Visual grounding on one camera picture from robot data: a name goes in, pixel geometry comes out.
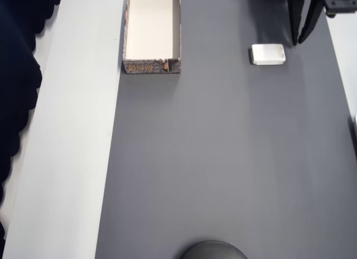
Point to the small white rectangular box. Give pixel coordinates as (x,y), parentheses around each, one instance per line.
(267,54)

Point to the patterned cardboard box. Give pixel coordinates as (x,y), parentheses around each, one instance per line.
(152,27)

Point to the grey table mat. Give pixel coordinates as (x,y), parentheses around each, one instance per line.
(223,158)

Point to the black round-base stand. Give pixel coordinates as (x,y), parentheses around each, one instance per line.
(213,250)

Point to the dark blue curtain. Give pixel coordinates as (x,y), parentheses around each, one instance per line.
(15,74)

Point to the black gripper camera mount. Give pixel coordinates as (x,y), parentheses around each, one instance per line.
(338,3)

